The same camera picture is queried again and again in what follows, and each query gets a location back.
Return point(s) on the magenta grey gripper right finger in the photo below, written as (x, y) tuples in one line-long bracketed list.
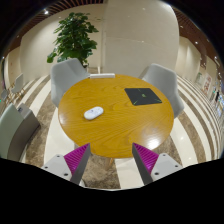
[(153, 166)]

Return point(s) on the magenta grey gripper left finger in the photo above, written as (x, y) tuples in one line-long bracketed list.
[(70, 166)]

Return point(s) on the white computer mouse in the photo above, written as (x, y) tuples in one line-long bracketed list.
[(93, 113)]

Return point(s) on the black mouse pad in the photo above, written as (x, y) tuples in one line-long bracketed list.
[(142, 96)]

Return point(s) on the round wooden table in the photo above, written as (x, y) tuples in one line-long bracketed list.
[(121, 124)]

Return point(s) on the grey green armchair left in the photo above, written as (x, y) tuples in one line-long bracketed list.
[(17, 126)]

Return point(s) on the grey chair right back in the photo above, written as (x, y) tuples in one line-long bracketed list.
[(165, 80)]

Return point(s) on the grey chair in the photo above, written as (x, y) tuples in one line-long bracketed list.
[(18, 85), (63, 76), (165, 80)]

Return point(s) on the grey chair left back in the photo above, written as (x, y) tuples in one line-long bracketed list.
[(63, 76)]

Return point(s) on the white chair far back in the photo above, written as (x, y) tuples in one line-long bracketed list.
[(102, 75)]

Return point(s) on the grey chair far left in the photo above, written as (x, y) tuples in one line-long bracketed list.
[(18, 85)]

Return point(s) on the green potted plant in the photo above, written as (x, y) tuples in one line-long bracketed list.
[(73, 39)]

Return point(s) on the wall poster right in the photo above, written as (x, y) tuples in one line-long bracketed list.
[(207, 84)]

